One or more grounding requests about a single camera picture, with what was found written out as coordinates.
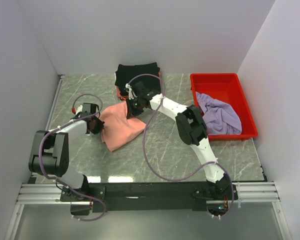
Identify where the salmon pink t shirt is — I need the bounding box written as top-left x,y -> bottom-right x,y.
99,102 -> 146,152

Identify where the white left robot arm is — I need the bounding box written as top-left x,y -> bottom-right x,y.
28,103 -> 105,195

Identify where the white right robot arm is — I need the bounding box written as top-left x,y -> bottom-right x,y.
125,81 -> 235,201

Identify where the red patterned folded t shirt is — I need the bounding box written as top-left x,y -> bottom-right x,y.
116,87 -> 128,101

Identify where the black folded t shirt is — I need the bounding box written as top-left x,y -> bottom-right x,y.
114,62 -> 161,96

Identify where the lavender t shirt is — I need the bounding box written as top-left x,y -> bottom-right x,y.
195,92 -> 243,136

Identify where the red plastic bin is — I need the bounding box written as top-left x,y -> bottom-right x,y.
190,73 -> 258,141

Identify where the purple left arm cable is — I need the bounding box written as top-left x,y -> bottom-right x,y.
39,93 -> 108,222

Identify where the aluminium left side rail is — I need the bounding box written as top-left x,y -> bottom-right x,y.
32,74 -> 66,176

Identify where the aluminium rail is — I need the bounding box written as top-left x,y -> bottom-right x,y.
32,74 -> 66,176
16,182 -> 280,205

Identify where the aluminium front rail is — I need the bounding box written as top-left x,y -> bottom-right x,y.
16,182 -> 280,205

